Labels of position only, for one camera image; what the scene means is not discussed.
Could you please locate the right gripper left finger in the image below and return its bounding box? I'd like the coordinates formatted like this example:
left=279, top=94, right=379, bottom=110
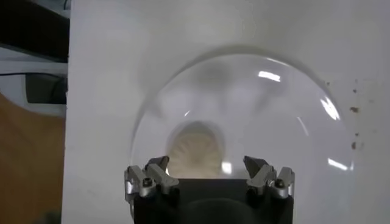
left=124, top=155, right=180, bottom=201

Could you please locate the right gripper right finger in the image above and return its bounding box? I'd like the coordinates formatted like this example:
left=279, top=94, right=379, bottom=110
left=243, top=156, right=295, bottom=199

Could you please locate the white steamed baozi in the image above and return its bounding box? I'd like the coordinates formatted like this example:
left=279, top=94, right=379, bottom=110
left=166, top=129, right=225, bottom=180

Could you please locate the white round plate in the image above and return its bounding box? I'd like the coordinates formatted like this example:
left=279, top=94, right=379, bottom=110
left=130, top=52, right=356, bottom=224

